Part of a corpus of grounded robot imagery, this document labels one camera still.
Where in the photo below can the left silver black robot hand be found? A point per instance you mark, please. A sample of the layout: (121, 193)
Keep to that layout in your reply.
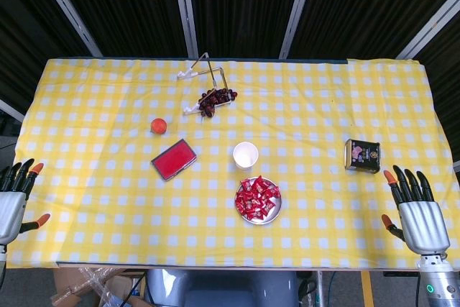
(10, 213)

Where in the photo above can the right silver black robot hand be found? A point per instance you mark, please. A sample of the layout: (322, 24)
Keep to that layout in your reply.
(424, 224)

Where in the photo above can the round stainless steel plate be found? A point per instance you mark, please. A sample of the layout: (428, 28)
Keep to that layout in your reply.
(275, 213)

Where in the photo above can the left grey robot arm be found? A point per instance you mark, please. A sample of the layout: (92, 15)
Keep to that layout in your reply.
(1, 260)

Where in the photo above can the white paper cup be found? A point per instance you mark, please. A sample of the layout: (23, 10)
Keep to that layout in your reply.
(246, 157)

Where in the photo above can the yellow bar under table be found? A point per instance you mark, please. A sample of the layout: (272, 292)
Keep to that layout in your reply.
(366, 289)

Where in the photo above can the black gold tin can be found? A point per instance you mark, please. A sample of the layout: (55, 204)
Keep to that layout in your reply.
(363, 156)

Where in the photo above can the brown cardboard box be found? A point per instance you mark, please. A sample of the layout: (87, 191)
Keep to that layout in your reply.
(68, 285)

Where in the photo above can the yellow white checkered tablecloth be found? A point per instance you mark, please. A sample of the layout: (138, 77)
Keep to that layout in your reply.
(108, 177)

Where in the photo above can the clear plastic wrap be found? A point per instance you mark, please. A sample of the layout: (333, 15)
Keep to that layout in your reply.
(104, 290)

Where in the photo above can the grey metal table leg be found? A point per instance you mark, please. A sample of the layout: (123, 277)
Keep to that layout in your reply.
(321, 289)

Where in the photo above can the red stamp pad case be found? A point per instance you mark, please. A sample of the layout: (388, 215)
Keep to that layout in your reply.
(174, 159)

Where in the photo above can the orange red ball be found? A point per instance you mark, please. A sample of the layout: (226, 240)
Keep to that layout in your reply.
(159, 126)

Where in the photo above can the grey robot torso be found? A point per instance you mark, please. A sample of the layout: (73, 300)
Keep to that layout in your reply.
(223, 289)

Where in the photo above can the dark red grape bunch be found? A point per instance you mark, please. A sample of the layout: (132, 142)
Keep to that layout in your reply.
(215, 100)

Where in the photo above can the white metal frame post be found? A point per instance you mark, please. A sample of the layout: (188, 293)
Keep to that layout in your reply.
(427, 26)
(298, 12)
(457, 166)
(68, 12)
(10, 109)
(185, 12)

